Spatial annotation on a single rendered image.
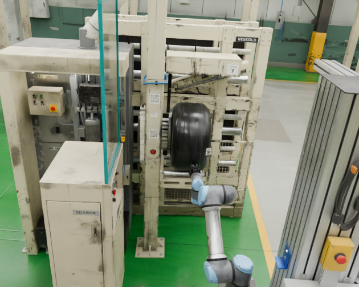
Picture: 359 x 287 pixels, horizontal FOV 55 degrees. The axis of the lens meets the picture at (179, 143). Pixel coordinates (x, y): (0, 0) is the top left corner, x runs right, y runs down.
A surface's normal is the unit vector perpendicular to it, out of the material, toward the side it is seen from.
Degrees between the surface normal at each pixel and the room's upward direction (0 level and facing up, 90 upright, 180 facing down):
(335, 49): 90
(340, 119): 90
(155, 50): 90
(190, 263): 0
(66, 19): 90
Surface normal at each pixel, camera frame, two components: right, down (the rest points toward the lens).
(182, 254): 0.06, -0.90
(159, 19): 0.04, 0.43
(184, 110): 0.07, -0.72
